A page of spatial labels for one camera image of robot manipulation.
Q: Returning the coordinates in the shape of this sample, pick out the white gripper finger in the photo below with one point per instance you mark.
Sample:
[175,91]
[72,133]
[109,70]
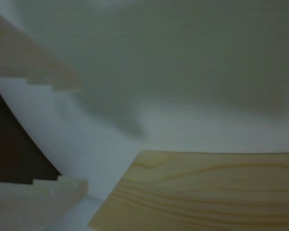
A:
[26,207]
[21,57]

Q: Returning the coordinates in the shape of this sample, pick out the light wooden box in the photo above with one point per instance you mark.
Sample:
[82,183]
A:
[202,192]

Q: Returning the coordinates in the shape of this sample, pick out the dark brown wooden furniture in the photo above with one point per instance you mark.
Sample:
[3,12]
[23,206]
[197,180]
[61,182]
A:
[12,144]

